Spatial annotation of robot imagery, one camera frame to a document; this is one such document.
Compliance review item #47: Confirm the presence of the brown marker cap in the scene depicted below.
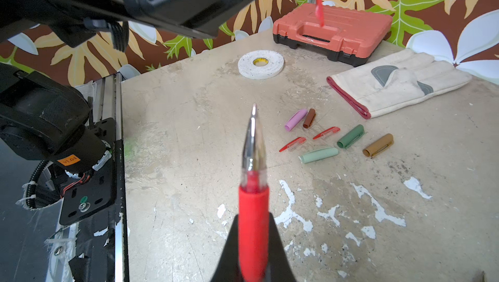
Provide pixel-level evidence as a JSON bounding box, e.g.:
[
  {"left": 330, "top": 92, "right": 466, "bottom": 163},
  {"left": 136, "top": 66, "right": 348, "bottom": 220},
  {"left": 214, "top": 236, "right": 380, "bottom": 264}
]
[{"left": 303, "top": 108, "right": 317, "bottom": 129}]

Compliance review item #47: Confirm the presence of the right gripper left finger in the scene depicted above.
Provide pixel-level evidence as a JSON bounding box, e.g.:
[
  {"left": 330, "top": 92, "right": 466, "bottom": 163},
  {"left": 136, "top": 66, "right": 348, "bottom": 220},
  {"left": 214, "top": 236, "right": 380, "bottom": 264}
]
[{"left": 211, "top": 215, "right": 244, "bottom": 282}]

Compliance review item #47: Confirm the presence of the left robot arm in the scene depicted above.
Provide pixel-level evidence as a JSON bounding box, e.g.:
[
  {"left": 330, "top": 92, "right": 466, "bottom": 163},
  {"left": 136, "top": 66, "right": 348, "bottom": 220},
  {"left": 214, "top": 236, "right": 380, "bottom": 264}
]
[{"left": 1, "top": 0, "right": 254, "bottom": 226}]

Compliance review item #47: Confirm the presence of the white tape roll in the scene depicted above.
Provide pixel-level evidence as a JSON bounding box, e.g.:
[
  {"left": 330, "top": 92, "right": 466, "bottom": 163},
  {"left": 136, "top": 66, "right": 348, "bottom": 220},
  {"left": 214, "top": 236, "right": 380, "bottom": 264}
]
[{"left": 238, "top": 50, "right": 285, "bottom": 80}]

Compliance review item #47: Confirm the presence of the dark green pen cap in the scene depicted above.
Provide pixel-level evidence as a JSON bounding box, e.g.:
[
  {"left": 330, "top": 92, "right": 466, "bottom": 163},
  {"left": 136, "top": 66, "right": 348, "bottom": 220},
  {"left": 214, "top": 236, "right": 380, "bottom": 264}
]
[{"left": 337, "top": 125, "right": 365, "bottom": 149}]

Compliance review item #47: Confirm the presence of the brown orange pen cap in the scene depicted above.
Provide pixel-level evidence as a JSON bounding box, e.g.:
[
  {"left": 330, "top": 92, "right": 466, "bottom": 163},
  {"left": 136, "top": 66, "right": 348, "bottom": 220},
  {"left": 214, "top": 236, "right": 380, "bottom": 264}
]
[{"left": 363, "top": 134, "right": 394, "bottom": 158}]

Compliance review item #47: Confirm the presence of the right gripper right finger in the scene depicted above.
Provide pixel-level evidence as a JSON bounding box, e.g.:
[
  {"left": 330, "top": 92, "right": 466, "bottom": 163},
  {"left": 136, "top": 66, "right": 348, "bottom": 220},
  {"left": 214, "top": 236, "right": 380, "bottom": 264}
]
[{"left": 266, "top": 213, "right": 296, "bottom": 282}]

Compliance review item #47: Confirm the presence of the red pen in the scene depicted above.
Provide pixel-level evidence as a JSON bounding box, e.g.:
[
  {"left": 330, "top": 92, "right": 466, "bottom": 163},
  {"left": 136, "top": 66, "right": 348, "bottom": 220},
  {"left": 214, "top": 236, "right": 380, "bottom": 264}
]
[{"left": 238, "top": 105, "right": 270, "bottom": 281}]

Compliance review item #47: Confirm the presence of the red plastic tool case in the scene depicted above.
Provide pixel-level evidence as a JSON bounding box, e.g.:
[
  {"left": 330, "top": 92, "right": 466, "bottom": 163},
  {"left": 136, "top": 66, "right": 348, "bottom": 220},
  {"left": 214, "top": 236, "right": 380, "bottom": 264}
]
[{"left": 272, "top": 3, "right": 392, "bottom": 67}]

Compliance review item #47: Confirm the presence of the light green pen cap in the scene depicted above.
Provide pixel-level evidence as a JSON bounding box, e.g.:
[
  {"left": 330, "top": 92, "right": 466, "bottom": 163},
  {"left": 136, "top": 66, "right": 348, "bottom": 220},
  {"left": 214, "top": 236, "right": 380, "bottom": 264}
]
[{"left": 299, "top": 148, "right": 339, "bottom": 164}]

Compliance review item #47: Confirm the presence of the beige work glove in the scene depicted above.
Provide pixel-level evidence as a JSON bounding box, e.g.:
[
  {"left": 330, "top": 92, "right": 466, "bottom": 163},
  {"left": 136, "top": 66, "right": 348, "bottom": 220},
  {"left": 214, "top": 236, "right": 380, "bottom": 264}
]
[{"left": 327, "top": 49, "right": 472, "bottom": 119}]

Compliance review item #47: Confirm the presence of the pink pen cap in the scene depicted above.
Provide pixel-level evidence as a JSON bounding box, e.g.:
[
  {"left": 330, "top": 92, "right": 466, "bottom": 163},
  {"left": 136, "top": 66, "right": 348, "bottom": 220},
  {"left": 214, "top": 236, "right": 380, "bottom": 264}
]
[{"left": 285, "top": 109, "right": 308, "bottom": 132}]

